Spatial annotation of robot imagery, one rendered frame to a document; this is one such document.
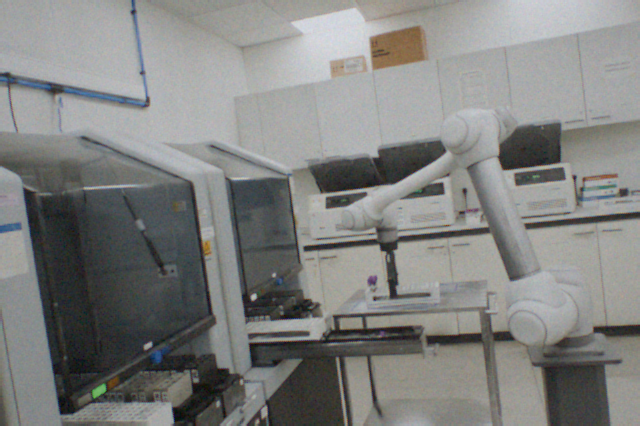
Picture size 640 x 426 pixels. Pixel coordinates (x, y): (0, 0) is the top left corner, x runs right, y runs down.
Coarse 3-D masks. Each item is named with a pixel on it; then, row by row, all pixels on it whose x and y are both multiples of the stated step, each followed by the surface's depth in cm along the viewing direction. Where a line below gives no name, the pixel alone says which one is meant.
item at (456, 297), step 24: (360, 288) 256; (456, 288) 230; (480, 288) 224; (336, 312) 216; (360, 312) 211; (384, 312) 208; (408, 312) 205; (432, 312) 202; (456, 312) 199; (480, 312) 197; (384, 408) 245; (408, 408) 242; (432, 408) 239; (456, 408) 235; (480, 408) 232
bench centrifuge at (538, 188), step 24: (552, 120) 389; (504, 144) 410; (528, 144) 409; (552, 144) 408; (504, 168) 434; (528, 168) 388; (552, 168) 382; (528, 192) 382; (552, 192) 377; (528, 216) 384
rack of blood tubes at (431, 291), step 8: (384, 288) 220; (400, 288) 217; (408, 288) 214; (416, 288) 212; (424, 288) 211; (432, 288) 210; (368, 296) 215; (384, 296) 223; (400, 296) 223; (408, 296) 222; (416, 296) 221; (424, 296) 220; (432, 296) 210; (376, 304) 215; (384, 304) 214; (392, 304) 214; (400, 304) 213
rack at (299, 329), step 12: (252, 324) 196; (264, 324) 195; (276, 324) 192; (288, 324) 190; (300, 324) 187; (312, 324) 186; (324, 324) 191; (252, 336) 194; (264, 336) 192; (276, 336) 195; (288, 336) 195; (300, 336) 193; (312, 336) 183
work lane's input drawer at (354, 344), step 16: (336, 336) 188; (352, 336) 186; (384, 336) 176; (400, 336) 175; (416, 336) 173; (256, 352) 188; (272, 352) 186; (288, 352) 184; (304, 352) 183; (320, 352) 181; (336, 352) 180; (352, 352) 178; (368, 352) 177; (384, 352) 175; (400, 352) 174; (416, 352) 173
